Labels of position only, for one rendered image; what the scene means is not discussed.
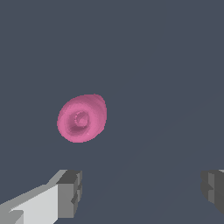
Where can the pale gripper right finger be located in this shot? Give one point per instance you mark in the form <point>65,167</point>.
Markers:
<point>215,186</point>

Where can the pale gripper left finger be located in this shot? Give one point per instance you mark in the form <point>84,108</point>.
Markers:
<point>43,201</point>

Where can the pink round object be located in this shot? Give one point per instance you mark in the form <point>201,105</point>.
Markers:
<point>87,110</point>

